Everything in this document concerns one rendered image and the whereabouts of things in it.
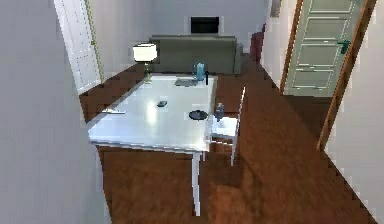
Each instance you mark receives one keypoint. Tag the black round plate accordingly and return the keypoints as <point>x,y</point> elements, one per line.
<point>198,115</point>

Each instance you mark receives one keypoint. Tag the blue-grey small bottle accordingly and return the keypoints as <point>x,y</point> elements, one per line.
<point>219,111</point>

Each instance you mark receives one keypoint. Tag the grey flat cloth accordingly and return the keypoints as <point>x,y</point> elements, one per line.
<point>185,82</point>

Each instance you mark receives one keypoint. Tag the small black bottle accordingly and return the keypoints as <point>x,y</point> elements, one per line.
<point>206,78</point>

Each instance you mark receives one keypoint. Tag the white dining table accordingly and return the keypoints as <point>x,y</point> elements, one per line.
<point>156,123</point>

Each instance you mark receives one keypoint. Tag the white chair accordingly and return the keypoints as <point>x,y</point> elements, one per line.
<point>230,128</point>

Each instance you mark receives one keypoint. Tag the blue transparent bottle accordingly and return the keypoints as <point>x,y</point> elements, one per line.
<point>199,71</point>

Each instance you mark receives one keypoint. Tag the grey-green sofa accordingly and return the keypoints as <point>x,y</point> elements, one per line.
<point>196,55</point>

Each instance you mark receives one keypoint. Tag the white shade table lamp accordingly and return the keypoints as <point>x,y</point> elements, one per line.
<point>144,52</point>

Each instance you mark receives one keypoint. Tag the pale green room door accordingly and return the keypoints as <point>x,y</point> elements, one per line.
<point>316,50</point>

